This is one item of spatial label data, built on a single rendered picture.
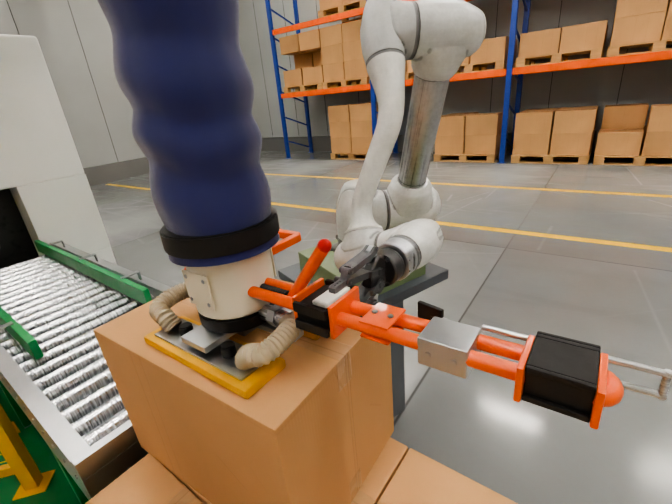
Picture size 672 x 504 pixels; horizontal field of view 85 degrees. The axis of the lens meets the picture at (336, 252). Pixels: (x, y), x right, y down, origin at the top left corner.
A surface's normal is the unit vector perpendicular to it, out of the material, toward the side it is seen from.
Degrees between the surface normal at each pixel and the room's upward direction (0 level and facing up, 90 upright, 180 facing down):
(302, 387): 0
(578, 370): 1
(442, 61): 122
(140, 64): 77
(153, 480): 0
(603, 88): 90
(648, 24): 90
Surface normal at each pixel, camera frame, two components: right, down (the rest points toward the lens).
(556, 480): -0.09, -0.92
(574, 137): -0.58, 0.36
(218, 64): 0.63, -0.01
